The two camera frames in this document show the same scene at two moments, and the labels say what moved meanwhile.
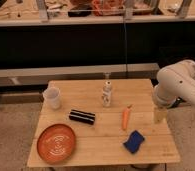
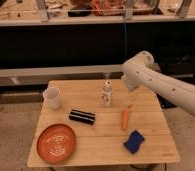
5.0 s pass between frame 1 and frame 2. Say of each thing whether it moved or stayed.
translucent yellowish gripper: moved
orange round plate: stayed
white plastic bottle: stayed
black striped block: stayed
